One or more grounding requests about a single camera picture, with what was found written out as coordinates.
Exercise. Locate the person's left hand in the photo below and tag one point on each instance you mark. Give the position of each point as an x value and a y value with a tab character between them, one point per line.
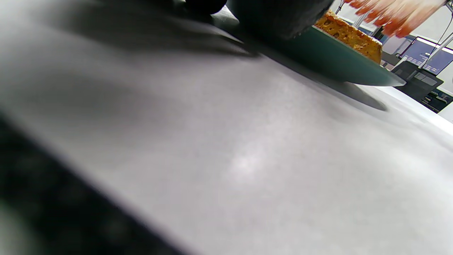
279	16

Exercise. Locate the teal round plate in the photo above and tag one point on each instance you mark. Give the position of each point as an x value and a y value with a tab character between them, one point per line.
329	60

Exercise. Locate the toasted bread slice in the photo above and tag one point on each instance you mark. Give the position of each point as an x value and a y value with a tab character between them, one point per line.
348	35

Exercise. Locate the wooden brush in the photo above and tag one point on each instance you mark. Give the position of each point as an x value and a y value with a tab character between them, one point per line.
396	14

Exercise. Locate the small computer monitor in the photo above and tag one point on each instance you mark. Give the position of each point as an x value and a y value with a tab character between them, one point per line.
393	45

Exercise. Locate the large computer monitor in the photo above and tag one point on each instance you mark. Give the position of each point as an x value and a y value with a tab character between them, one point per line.
424	56

